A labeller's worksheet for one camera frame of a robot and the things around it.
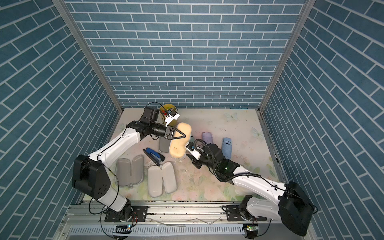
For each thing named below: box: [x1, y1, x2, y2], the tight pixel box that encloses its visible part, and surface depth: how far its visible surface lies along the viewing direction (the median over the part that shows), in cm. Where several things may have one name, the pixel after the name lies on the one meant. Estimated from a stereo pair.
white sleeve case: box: [169, 122, 192, 158], surface depth 72 cm
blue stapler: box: [143, 147, 166, 167], surface depth 95 cm
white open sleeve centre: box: [148, 161, 177, 198], surface depth 86 cm
